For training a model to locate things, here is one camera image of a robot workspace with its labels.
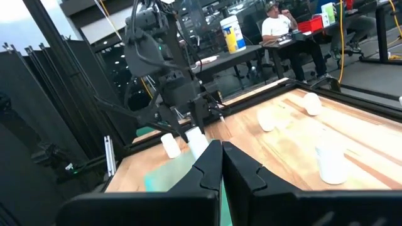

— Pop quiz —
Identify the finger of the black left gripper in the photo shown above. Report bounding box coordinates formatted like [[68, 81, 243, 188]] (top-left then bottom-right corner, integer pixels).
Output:
[[188, 95, 211, 135], [137, 104, 190, 144]]

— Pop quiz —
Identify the person with cap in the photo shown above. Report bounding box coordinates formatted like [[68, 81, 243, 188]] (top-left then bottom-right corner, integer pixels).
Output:
[[261, 1, 334, 84]]

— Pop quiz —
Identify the red plastic box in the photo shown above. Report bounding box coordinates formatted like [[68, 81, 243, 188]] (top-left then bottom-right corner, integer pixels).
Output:
[[297, 14, 324, 34]]

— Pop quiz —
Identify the seated person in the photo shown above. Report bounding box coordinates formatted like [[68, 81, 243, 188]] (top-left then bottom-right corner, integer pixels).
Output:
[[326, 0, 378, 60]]

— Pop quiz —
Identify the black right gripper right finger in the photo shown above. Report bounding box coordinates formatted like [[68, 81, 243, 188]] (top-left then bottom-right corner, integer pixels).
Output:
[[222, 141, 402, 226]]

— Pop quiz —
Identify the white green box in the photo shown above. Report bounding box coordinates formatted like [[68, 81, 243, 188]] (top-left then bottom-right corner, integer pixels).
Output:
[[320, 2, 337, 26]]

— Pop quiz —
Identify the yellow hanging cable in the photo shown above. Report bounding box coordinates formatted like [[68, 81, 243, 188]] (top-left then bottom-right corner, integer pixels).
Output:
[[337, 0, 346, 84], [388, 0, 402, 60]]

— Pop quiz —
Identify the silver aluminium bracket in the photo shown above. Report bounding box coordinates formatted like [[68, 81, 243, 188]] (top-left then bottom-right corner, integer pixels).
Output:
[[103, 134, 117, 178]]

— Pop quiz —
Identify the black office desk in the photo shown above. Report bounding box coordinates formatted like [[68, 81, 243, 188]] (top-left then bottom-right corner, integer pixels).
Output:
[[191, 43, 268, 92], [263, 23, 349, 81], [359, 0, 402, 65]]

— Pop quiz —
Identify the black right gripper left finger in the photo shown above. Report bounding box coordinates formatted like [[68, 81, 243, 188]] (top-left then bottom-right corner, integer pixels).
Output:
[[55, 139, 224, 226]]

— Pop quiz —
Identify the black aluminium frame post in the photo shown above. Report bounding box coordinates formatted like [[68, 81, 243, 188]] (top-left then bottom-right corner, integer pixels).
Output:
[[21, 0, 139, 148]]

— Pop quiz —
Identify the small white cup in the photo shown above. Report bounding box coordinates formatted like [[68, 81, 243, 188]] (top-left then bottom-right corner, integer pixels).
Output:
[[315, 141, 349, 185]]

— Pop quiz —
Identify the white wipes canister yellow label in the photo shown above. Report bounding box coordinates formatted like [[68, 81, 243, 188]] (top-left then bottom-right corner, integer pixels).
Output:
[[219, 14, 247, 55]]

